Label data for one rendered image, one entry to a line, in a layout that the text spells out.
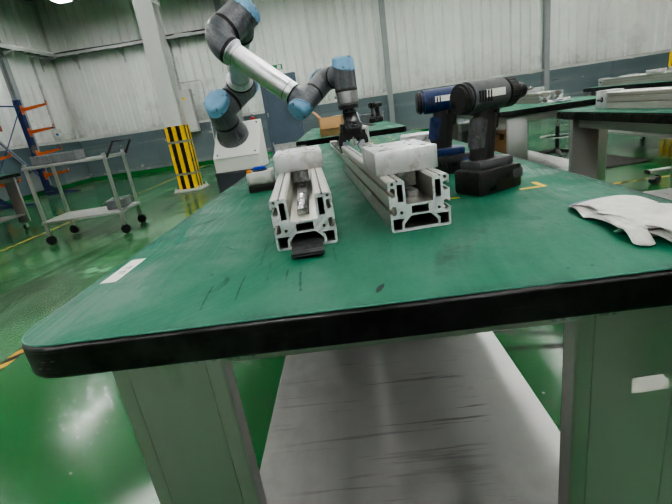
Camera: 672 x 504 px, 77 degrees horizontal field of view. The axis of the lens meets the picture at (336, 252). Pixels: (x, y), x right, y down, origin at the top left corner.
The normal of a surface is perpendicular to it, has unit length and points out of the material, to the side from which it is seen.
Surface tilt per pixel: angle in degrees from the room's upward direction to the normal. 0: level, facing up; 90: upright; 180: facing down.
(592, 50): 90
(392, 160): 90
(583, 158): 90
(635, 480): 90
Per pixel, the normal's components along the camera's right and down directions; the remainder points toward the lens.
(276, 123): -0.01, 0.32
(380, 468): -0.14, -0.94
